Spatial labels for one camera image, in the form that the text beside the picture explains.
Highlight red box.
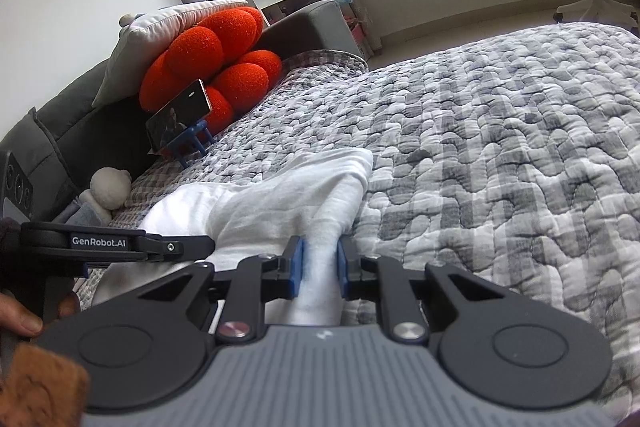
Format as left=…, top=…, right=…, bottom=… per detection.
left=347, top=19, right=368, bottom=52

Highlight white pants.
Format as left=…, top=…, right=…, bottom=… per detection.
left=92, top=148, right=375, bottom=327

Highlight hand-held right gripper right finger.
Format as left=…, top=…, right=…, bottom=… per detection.
left=338, top=237, right=506, bottom=343

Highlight white plush toy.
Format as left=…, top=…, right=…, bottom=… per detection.
left=75, top=167, right=133, bottom=225

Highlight smartphone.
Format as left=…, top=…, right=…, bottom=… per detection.
left=145, top=79, right=212, bottom=155

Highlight white pillow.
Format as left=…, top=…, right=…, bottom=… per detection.
left=92, top=0, right=249, bottom=110

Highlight grey checkered quilt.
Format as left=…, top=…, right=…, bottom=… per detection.
left=75, top=22, right=640, bottom=408

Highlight blue-grey folded garment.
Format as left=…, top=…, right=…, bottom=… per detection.
left=60, top=199, right=113, bottom=228

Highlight person's left hand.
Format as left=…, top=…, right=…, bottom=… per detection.
left=0, top=293, right=81, bottom=337

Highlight blue phone stand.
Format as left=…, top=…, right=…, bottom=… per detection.
left=160, top=119, right=216, bottom=168

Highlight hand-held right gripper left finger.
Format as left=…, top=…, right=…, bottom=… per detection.
left=135, top=235, right=306, bottom=343

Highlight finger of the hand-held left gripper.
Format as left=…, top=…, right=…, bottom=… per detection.
left=142, top=234, right=216, bottom=263

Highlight orange flower cushion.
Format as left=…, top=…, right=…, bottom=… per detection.
left=138, top=7, right=283, bottom=132

